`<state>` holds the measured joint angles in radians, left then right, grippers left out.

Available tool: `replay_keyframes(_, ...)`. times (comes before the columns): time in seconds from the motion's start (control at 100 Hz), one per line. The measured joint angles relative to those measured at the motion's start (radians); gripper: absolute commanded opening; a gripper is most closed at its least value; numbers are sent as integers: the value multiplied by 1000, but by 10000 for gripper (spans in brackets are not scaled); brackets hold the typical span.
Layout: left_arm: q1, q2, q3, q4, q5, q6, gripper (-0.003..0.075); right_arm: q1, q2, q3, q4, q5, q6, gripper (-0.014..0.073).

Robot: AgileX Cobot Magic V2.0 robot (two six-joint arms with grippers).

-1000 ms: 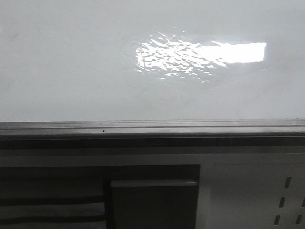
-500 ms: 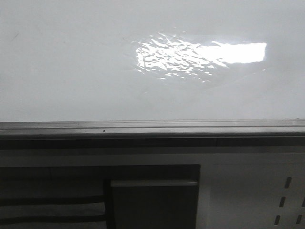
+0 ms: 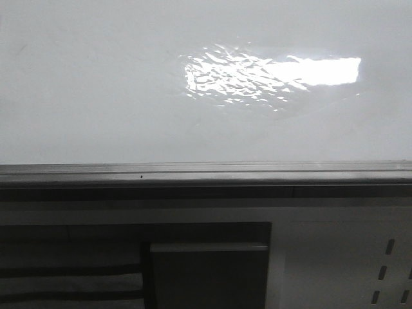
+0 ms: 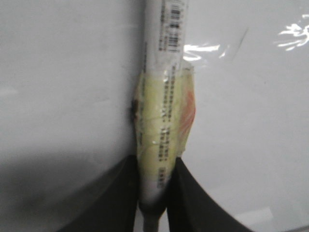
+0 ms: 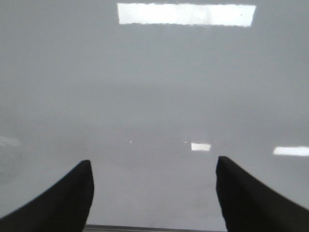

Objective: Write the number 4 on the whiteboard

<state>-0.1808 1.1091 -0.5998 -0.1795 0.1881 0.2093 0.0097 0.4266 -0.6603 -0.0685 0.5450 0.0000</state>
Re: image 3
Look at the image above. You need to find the grey metal whiteboard tray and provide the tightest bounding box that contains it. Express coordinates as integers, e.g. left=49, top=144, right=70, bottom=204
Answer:
left=1, top=160, right=411, bottom=201

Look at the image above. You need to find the white perforated metal panel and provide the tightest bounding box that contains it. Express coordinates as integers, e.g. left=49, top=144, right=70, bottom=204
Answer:
left=266, top=207, right=411, bottom=308

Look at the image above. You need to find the white whiteboard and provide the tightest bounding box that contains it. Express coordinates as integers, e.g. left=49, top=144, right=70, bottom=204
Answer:
left=1, top=1, right=411, bottom=164

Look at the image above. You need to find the dark slatted frame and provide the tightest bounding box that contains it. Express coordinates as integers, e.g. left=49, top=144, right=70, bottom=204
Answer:
left=1, top=223, right=270, bottom=308

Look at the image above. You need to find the dark grey cabinet panel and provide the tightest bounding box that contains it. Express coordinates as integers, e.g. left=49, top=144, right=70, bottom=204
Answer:
left=151, top=242, right=268, bottom=308

